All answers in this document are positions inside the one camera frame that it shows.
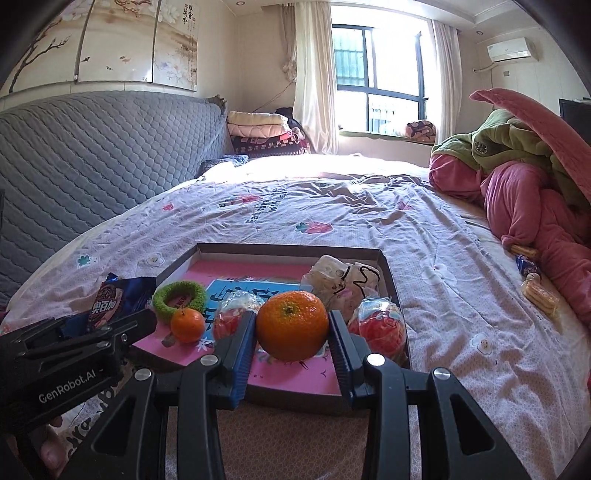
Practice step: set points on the cream curtain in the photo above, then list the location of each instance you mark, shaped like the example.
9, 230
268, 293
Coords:
447, 83
311, 78

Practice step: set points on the floral folded blanket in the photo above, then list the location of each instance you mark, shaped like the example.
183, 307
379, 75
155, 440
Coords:
421, 131

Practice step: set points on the pink and blue book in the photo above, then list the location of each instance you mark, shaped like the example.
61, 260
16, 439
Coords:
295, 374

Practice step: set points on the yellow wafer packet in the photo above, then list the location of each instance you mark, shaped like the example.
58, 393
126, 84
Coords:
540, 295

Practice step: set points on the black television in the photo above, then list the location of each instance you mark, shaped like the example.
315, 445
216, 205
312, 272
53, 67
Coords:
575, 110

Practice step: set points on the grey quilted headboard cover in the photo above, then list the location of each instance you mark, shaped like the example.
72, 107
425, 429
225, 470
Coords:
92, 157

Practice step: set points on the large orange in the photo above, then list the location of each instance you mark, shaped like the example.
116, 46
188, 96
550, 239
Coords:
291, 325

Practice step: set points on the grey cardboard box tray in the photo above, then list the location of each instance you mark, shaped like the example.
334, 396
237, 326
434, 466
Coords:
286, 253

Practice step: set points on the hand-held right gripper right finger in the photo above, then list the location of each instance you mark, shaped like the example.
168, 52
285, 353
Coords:
339, 355

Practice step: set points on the pink quilted blanket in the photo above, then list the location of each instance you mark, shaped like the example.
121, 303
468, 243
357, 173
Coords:
554, 134

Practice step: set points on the floral wall painting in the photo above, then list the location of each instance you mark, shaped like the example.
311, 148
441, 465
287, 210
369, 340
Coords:
129, 41

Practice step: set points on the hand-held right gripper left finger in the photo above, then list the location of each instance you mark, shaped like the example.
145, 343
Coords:
242, 355

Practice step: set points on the dark patterned pillow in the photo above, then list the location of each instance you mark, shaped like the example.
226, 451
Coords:
226, 164

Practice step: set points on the white air conditioner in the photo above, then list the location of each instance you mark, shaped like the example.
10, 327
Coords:
511, 50

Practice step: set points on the dark patterned folded blanket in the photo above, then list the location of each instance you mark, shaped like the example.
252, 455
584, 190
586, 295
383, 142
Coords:
272, 146

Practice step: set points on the small orange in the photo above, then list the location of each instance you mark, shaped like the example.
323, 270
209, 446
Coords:
187, 325

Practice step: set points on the orange snack packet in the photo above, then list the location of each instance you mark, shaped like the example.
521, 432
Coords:
526, 251

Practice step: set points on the blue cookie packet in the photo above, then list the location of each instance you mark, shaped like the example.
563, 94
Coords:
111, 302

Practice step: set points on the green fleece garment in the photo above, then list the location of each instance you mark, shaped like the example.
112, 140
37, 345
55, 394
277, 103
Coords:
498, 138

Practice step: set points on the small blue snack packet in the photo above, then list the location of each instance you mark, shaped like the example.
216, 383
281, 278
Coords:
527, 267

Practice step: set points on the dark framed window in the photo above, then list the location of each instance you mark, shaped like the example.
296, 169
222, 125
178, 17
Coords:
383, 78

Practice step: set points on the person's left hand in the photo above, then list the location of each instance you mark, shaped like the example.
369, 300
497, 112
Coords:
51, 450

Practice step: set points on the red toy egg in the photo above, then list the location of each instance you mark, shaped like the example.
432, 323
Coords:
231, 318
378, 330

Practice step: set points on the pink fleece garment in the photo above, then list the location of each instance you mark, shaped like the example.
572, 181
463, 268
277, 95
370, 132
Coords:
531, 207

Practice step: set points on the pink folded blanket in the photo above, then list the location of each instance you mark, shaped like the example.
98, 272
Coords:
261, 130

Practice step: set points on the cream folded blanket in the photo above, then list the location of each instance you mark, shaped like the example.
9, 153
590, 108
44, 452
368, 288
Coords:
256, 117

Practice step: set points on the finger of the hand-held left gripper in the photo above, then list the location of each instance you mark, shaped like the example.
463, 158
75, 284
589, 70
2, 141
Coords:
46, 330
134, 327

